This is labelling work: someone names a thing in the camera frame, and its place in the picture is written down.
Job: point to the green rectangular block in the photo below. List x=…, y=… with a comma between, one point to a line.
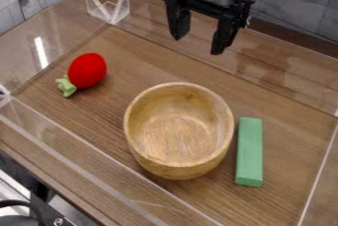
x=248, y=174

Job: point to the red plush strawberry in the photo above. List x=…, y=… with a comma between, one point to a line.
x=85, y=72

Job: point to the clear acrylic corner bracket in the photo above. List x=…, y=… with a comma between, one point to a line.
x=108, y=12

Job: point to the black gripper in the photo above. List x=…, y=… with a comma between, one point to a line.
x=236, y=10

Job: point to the wooden bowl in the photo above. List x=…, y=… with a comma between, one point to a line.
x=179, y=128

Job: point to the black metal bracket with cable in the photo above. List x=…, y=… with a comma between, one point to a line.
x=29, y=211

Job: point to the clear acrylic tray wall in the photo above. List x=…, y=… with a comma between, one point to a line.
x=68, y=139

